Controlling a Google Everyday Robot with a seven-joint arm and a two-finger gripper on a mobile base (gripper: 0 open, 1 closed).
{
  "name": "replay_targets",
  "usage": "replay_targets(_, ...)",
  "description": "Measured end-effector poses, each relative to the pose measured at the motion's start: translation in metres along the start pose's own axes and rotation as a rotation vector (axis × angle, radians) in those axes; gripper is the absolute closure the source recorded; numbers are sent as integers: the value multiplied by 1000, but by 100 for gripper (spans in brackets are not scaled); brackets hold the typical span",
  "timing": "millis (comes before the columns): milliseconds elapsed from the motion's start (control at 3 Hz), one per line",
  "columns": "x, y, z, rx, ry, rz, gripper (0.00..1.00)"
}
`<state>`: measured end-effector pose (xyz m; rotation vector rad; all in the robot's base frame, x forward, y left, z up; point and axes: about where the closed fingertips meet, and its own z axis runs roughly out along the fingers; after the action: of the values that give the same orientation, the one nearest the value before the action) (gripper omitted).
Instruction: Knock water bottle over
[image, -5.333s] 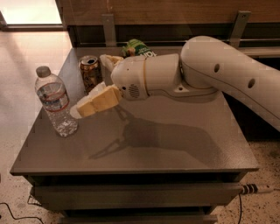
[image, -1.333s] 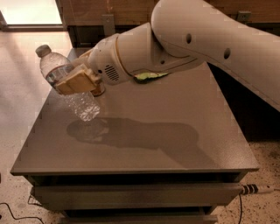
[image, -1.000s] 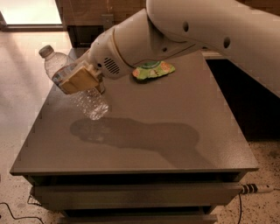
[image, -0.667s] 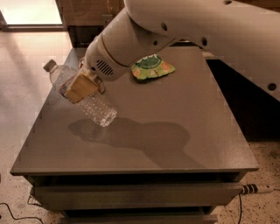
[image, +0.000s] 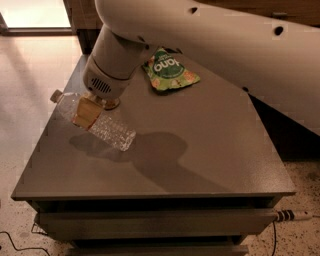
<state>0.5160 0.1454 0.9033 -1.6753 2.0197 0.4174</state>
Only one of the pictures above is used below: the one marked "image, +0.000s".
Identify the grey drawer cabinet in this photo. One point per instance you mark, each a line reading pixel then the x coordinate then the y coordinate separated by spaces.
pixel 200 148

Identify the gold soda can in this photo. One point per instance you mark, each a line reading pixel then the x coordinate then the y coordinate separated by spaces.
pixel 111 104

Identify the grey drawer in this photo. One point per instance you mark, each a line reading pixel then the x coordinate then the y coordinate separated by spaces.
pixel 154 224
pixel 163 251

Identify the upper grey drawer front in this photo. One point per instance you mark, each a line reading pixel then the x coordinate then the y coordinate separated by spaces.
pixel 154 224

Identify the green snack bag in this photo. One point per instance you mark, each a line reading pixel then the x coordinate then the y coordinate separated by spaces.
pixel 166 73

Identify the clear plastic water bottle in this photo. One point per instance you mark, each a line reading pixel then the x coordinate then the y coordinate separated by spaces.
pixel 113 132

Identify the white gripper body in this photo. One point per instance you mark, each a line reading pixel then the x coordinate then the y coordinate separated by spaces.
pixel 102 82

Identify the lower grey drawer front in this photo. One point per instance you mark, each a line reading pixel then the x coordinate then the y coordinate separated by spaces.
pixel 163 251

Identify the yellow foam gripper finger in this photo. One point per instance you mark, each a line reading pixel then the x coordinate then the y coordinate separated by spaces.
pixel 87 112

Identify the striped white cable plug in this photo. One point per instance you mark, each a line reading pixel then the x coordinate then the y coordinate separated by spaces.
pixel 293 215

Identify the wooden wall panel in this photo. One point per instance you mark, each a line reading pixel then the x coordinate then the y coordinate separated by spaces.
pixel 82 13

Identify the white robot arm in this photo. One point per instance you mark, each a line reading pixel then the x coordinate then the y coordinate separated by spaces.
pixel 277 61

